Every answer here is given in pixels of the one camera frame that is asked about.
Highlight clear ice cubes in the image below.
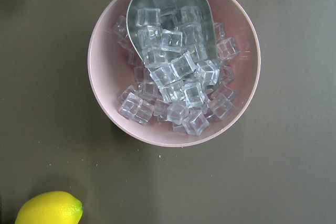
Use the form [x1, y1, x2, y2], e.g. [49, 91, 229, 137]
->
[112, 16, 239, 135]

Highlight yellow lemon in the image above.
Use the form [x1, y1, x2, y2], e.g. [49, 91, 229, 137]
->
[15, 191, 83, 223]

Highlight metal ice scoop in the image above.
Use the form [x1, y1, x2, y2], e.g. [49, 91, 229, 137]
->
[125, 0, 220, 91]

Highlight pink bowl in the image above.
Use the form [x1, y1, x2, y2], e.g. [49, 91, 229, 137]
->
[88, 0, 260, 147]

